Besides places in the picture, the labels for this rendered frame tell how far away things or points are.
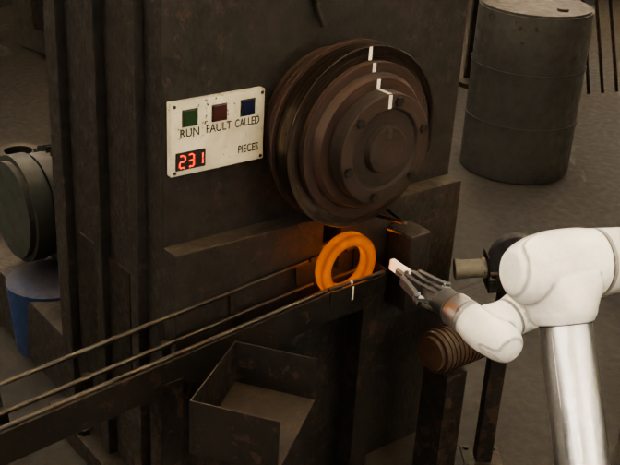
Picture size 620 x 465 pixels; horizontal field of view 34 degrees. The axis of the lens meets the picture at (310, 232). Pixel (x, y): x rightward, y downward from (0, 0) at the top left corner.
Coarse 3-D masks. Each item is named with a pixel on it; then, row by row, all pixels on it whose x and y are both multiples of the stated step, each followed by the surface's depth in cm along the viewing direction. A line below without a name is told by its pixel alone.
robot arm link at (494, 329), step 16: (496, 304) 249; (512, 304) 249; (464, 320) 248; (480, 320) 245; (496, 320) 244; (512, 320) 246; (464, 336) 248; (480, 336) 244; (496, 336) 242; (512, 336) 241; (480, 352) 247; (496, 352) 242; (512, 352) 242
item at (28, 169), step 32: (0, 160) 354; (32, 160) 345; (0, 192) 356; (32, 192) 337; (0, 224) 363; (32, 224) 340; (0, 256) 372; (32, 256) 350; (0, 288) 365; (0, 320) 373; (32, 320) 345; (32, 352) 352; (64, 384) 334
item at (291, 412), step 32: (256, 352) 238; (288, 352) 235; (224, 384) 236; (256, 384) 241; (288, 384) 238; (192, 416) 217; (224, 416) 215; (256, 416) 212; (288, 416) 232; (192, 448) 221; (224, 448) 218; (256, 448) 215; (288, 448) 223
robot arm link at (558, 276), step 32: (512, 256) 189; (544, 256) 186; (576, 256) 187; (608, 256) 190; (512, 288) 189; (544, 288) 186; (576, 288) 187; (608, 288) 193; (544, 320) 189; (576, 320) 187; (544, 352) 191; (576, 352) 188; (576, 384) 187; (576, 416) 187; (576, 448) 187
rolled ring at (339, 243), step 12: (336, 240) 264; (348, 240) 265; (360, 240) 267; (324, 252) 264; (336, 252) 264; (360, 252) 273; (372, 252) 272; (324, 264) 263; (360, 264) 274; (372, 264) 274; (324, 276) 264; (360, 276) 273; (324, 288) 266
